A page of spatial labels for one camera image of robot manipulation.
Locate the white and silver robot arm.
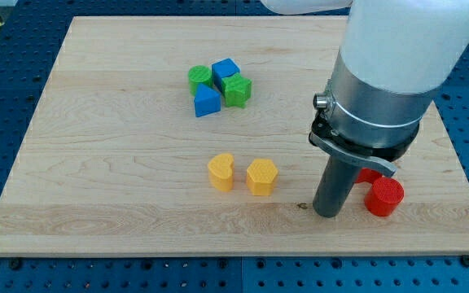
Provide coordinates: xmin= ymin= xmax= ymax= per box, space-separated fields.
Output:
xmin=265 ymin=0 xmax=469 ymax=177

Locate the blue triangle block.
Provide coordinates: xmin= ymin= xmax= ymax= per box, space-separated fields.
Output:
xmin=194 ymin=84 xmax=221 ymax=117

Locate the yellow heart block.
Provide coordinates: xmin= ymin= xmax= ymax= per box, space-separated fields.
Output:
xmin=207 ymin=153 xmax=235 ymax=192

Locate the yellow hexagon block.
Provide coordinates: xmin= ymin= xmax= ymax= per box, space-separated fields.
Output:
xmin=246 ymin=159 xmax=278 ymax=196

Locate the green star block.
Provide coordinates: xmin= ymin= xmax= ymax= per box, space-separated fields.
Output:
xmin=221 ymin=73 xmax=252 ymax=108

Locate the blue cube block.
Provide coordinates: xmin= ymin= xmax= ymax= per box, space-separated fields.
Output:
xmin=212 ymin=58 xmax=240 ymax=93

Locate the green cylinder block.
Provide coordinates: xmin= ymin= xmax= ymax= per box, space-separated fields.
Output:
xmin=187 ymin=65 xmax=213 ymax=96

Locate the wooden board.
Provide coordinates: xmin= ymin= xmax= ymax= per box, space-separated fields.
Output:
xmin=0 ymin=16 xmax=469 ymax=257

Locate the grey cylindrical pointer tool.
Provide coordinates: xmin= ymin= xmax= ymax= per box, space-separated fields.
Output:
xmin=313 ymin=156 xmax=362 ymax=218

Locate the red block behind pointer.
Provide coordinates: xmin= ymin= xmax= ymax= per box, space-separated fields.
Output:
xmin=355 ymin=168 xmax=383 ymax=184

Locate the red cylinder block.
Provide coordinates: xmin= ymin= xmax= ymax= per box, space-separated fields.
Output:
xmin=364 ymin=177 xmax=405 ymax=216

